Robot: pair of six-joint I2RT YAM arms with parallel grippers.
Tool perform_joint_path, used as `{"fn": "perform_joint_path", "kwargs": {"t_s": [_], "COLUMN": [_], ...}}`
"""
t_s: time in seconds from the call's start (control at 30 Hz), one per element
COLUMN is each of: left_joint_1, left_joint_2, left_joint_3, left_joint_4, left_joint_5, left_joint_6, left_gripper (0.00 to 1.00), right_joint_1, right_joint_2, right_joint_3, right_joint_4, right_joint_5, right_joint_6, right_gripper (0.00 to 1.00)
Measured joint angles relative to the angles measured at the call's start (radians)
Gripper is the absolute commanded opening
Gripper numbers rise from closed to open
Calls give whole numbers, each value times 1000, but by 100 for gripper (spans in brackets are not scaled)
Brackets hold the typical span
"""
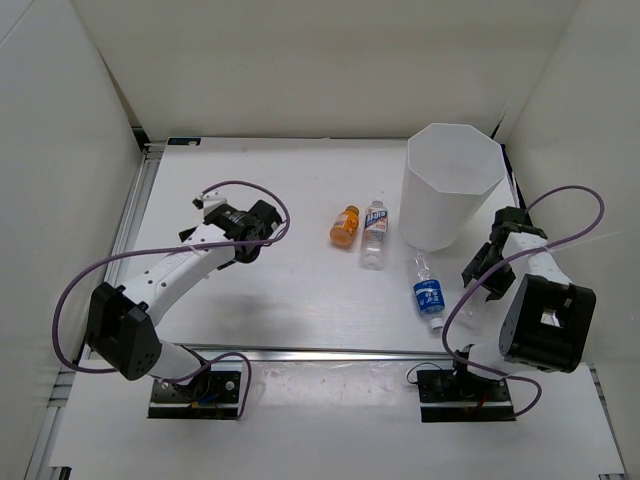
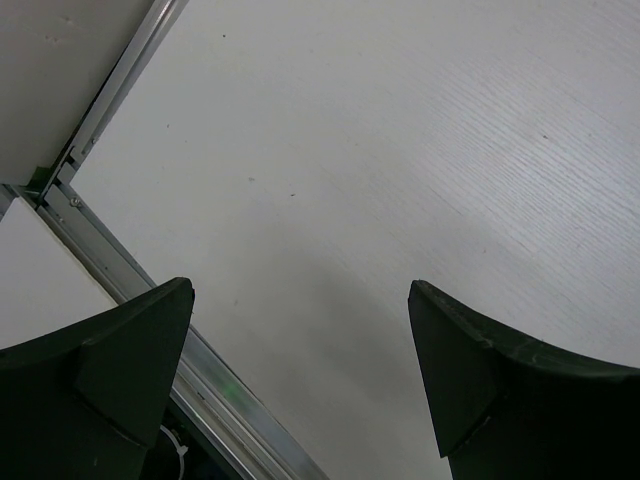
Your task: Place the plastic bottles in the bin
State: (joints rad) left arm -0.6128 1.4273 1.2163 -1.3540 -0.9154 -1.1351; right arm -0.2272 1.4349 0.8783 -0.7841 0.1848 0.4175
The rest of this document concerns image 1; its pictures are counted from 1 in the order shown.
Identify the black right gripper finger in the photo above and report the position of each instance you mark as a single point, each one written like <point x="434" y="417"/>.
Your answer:
<point x="486" y="257"/>
<point x="498" y="283"/>

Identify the clear bottle blue label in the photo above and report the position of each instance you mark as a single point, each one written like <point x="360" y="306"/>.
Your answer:
<point x="427" y="291"/>

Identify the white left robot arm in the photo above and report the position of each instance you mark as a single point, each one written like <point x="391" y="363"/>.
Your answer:
<point x="122" y="320"/>

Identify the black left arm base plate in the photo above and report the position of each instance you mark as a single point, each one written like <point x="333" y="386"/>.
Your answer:
<point x="214" y="396"/>

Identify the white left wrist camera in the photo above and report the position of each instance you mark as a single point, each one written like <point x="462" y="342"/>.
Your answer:
<point x="207" y="202"/>

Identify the orange juice bottle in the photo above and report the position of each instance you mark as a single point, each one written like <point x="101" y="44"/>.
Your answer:
<point x="344" y="228"/>

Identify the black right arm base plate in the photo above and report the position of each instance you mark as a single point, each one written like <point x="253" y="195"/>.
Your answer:
<point x="447" y="396"/>

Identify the aluminium frame rail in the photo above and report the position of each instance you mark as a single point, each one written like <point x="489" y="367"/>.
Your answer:
<point x="301" y="354"/>
<point x="137" y="200"/>

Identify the blue label sticker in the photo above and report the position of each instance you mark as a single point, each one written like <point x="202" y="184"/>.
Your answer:
<point x="184" y="141"/>

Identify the aluminium left frame rail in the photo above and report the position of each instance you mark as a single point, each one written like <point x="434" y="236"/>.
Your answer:
<point x="137" y="200"/>

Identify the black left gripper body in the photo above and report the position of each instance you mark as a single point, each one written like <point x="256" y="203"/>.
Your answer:
<point x="252" y="255"/>

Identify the white octagonal plastic bin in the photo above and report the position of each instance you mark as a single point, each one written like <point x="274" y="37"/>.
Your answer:
<point x="450" y="171"/>

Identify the clear bottle red-blue label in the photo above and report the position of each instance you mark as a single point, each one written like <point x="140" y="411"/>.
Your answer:
<point x="374" y="235"/>

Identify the clear unlabelled plastic bottle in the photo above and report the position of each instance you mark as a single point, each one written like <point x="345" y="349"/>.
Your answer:
<point x="475" y="313"/>

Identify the aluminium front frame rail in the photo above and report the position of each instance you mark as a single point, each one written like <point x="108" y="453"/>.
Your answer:
<point x="301" y="354"/>

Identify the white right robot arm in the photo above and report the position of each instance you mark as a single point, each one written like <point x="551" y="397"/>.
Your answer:
<point x="547" y="324"/>

